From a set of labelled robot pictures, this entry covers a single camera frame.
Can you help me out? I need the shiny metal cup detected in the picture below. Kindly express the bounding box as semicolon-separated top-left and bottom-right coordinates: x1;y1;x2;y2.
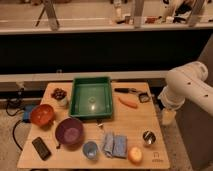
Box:
143;131;156;146

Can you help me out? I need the orange red bowl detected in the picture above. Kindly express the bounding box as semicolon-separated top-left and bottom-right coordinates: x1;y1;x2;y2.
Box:
30;104;55;127

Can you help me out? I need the blue folded cloth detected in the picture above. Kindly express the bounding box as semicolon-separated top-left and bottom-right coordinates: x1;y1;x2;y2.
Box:
102;132;127;158

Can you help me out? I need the yellow orange fruit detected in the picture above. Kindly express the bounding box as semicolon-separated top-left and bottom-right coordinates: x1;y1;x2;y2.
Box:
128;147;143;164

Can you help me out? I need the orange carrot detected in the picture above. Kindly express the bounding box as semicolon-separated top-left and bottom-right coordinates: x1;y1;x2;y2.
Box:
118;97;138;109

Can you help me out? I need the black floor cable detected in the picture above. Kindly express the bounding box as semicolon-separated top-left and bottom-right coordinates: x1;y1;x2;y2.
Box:
12;119;24;152

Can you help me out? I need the purple bowl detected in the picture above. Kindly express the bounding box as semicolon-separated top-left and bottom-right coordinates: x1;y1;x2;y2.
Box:
55;118;84;146

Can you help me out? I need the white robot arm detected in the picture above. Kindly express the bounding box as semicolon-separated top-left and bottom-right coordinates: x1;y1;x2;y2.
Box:
158;61;213;125

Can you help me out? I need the small blue cup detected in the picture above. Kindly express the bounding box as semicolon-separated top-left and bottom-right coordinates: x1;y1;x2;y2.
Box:
82;141;98;160

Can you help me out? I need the black handled kitchen tool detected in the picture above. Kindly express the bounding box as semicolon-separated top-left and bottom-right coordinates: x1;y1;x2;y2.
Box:
114;88;138;94

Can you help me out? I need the blue box on floor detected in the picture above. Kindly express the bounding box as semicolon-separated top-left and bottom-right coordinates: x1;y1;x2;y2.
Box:
22;105;35;123

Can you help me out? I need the green plastic tray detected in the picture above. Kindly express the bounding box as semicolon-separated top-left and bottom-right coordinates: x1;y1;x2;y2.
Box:
69;77;113;120

